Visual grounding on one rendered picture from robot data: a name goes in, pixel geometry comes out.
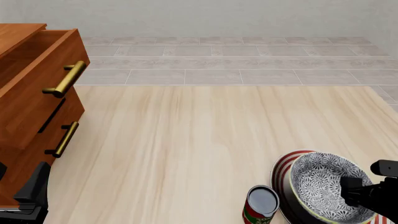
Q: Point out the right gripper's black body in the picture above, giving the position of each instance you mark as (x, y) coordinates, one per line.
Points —
(381, 198)

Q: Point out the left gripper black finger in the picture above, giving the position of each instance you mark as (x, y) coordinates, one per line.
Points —
(2, 170)
(35, 186)

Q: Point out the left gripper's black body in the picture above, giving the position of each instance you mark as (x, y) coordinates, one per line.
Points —
(25, 215)

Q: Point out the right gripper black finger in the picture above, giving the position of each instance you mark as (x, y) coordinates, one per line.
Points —
(350, 189)

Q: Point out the black bowl with white pattern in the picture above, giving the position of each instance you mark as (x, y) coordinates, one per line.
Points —
(314, 177)

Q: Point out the white plate with red rings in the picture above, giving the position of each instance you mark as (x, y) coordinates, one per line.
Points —
(281, 168)

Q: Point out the red and green tin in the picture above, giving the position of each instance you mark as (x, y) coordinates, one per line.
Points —
(261, 203)

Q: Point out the wooden cabinet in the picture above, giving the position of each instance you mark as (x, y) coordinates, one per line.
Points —
(18, 32)

